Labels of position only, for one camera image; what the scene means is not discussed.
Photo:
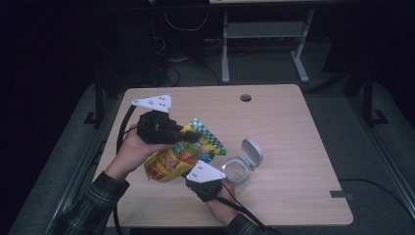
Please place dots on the black table grommet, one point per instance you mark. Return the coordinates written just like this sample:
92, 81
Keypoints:
245, 98

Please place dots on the grey metal desk frame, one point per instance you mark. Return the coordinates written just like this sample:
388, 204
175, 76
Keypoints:
266, 30

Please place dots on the person's right hand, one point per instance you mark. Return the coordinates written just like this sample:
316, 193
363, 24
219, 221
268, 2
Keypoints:
225, 205

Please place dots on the yellow green snack bag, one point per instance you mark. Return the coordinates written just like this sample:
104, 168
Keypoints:
173, 161

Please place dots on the black tape strip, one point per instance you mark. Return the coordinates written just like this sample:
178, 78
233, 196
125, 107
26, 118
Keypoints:
337, 194

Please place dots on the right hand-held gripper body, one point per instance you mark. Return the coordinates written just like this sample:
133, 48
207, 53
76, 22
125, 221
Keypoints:
205, 187

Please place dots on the aluminium frame rail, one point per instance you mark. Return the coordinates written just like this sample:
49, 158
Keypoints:
70, 192
388, 163

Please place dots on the person's left hand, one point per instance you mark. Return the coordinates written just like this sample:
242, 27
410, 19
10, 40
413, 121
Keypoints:
132, 156

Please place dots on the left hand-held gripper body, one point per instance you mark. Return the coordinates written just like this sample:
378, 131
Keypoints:
155, 129

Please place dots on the clear jar with white lid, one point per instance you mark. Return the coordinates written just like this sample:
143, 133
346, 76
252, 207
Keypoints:
251, 153

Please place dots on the black metal stand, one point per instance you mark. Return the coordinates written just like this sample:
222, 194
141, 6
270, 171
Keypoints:
368, 98
99, 98

